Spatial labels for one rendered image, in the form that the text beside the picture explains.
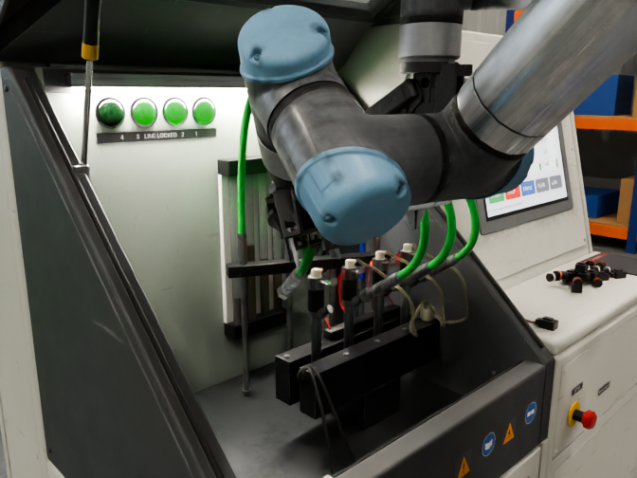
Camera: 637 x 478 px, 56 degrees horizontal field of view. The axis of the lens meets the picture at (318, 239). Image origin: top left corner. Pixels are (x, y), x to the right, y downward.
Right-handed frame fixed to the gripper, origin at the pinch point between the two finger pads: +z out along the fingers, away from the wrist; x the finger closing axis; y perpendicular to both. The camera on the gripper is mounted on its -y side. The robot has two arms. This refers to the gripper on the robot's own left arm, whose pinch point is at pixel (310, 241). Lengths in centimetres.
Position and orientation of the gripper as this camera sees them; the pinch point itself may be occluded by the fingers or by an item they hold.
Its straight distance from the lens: 77.2
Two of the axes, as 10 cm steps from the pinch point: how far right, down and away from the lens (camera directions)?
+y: 2.5, 8.2, -5.2
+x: 9.7, -2.5, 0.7
